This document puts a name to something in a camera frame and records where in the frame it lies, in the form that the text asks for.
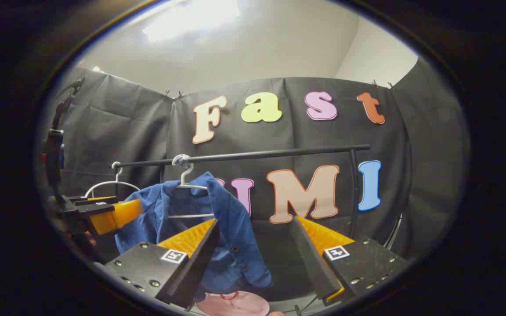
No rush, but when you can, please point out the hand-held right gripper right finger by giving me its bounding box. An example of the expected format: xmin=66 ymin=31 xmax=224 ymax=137
xmin=290 ymin=216 xmax=408 ymax=306

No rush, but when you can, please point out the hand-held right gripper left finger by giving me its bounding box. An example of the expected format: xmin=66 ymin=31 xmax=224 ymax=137
xmin=103 ymin=218 xmax=220 ymax=309

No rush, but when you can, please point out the blue shirt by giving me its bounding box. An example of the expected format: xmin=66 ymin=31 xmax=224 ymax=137
xmin=115 ymin=171 xmax=274 ymax=303

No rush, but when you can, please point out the pink laundry hamper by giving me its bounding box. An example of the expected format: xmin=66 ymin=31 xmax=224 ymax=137
xmin=195 ymin=290 xmax=271 ymax=316

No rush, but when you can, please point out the white clothes hanger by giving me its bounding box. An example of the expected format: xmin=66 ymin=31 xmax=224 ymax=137
xmin=84 ymin=162 xmax=141 ymax=198
xmin=167 ymin=154 xmax=215 ymax=219

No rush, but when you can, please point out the black clothes rack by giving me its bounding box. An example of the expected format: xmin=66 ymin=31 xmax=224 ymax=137
xmin=115 ymin=144 xmax=371 ymax=240

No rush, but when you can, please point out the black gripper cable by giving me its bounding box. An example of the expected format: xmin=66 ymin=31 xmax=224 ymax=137
xmin=52 ymin=77 xmax=87 ymax=131

